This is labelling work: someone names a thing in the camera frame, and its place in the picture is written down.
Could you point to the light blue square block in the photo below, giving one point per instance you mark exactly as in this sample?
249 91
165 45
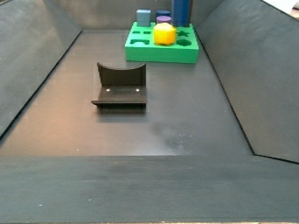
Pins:
143 18

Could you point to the yellow shape block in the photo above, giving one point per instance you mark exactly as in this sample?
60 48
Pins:
164 34

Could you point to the green shape sorter board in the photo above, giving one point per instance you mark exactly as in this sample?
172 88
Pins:
141 49

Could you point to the long blue hexagon prism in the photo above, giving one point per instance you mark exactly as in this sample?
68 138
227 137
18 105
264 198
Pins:
181 12

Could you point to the purple cylinder block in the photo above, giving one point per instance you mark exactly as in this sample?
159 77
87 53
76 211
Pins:
163 19

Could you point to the dark blue cylinder block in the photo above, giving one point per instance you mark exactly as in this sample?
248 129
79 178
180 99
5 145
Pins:
161 13

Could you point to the black angled holder stand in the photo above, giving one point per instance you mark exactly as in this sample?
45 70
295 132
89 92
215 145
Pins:
121 86

